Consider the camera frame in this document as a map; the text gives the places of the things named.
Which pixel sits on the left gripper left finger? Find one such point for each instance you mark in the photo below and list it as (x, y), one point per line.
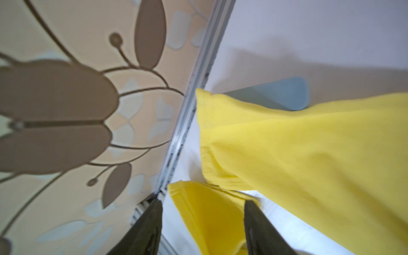
(144, 237)

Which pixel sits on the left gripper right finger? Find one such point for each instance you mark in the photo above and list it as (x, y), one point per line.
(262, 237)

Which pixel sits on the yellow trousers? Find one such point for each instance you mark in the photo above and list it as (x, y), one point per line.
(341, 167)

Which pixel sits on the light blue stapler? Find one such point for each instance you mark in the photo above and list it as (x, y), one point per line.
(291, 94)

